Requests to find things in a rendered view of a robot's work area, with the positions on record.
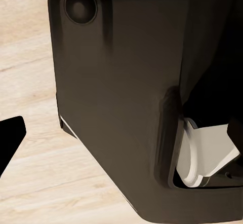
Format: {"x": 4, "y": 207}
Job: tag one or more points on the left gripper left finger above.
{"x": 12, "y": 132}

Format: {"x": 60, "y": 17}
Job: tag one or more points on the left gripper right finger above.
{"x": 235, "y": 132}

